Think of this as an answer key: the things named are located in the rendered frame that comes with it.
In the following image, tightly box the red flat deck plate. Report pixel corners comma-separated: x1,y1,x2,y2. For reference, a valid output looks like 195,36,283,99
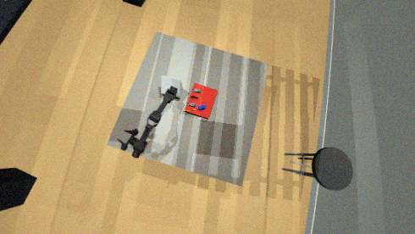
185,83,218,120

